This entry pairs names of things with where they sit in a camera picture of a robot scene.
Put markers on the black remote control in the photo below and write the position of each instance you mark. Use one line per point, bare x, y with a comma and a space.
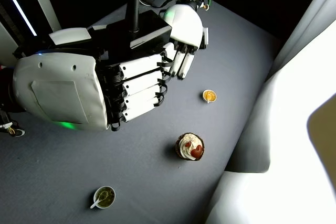
147, 31

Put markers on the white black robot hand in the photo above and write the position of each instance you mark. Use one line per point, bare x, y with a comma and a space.
183, 27
60, 90

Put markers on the white curtain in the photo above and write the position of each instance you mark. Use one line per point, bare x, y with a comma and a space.
288, 77

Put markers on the small bowl with green soup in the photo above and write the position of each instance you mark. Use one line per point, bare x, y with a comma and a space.
104, 197

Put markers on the white light strip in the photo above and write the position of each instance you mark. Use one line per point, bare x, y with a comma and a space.
18, 3

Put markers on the toy cupcake with white cream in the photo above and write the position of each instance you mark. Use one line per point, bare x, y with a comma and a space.
190, 146

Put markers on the small bowl with orange soup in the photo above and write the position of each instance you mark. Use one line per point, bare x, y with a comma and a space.
209, 96

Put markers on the grey table cloth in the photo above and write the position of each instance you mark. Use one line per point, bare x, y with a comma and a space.
131, 171

